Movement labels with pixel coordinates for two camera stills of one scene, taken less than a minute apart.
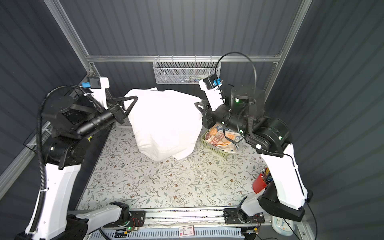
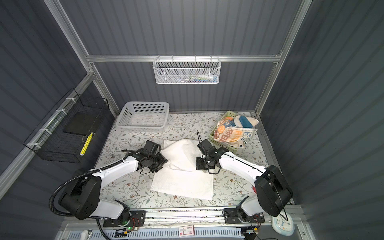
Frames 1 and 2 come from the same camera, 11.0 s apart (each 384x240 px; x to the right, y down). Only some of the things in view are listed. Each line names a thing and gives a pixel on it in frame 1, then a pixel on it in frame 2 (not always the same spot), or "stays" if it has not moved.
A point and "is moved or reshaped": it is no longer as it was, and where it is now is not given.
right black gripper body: (210, 117) → (202, 163)
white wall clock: (282, 226) stays
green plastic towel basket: (214, 148) is moved or reshaped
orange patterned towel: (223, 138) stays
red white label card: (186, 231) stays
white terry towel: (165, 123) → (179, 176)
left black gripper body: (113, 111) → (157, 162)
